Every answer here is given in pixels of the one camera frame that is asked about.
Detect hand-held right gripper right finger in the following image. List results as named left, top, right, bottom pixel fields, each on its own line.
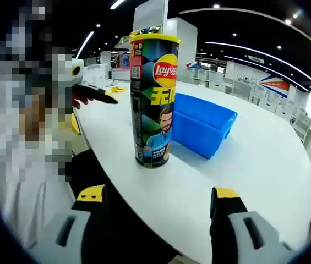
left=209, top=186, right=296, bottom=264

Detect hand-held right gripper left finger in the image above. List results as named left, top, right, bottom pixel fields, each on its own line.
left=31, top=184, right=109, bottom=264

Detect printed cylindrical chip container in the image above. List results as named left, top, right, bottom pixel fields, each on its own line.
left=129, top=38, right=180, bottom=171

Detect yellow plastic container lid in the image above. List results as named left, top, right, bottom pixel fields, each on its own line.
left=129, top=33, right=181, bottom=45

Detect blue plastic box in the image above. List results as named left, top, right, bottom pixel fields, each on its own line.
left=171, top=92, right=238, bottom=160

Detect person's left hand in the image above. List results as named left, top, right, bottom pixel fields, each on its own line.
left=71, top=92, right=90, bottom=110

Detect yellow plastic piece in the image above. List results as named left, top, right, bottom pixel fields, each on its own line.
left=70, top=112, right=82, bottom=136

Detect white table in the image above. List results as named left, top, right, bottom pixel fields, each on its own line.
left=72, top=79, right=311, bottom=259

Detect person's white shirt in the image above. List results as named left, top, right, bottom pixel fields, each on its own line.
left=0, top=148, right=90, bottom=248

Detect row of colourful snack bags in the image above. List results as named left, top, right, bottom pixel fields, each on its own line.
left=129, top=26, right=161, bottom=36

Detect white display shelf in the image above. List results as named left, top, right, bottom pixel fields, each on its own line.
left=111, top=0, right=170, bottom=82

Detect white square pillar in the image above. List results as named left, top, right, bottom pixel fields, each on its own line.
left=167, top=16, right=199, bottom=83

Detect red blue wall poster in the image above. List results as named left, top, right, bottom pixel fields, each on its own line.
left=259, top=73, right=291, bottom=98

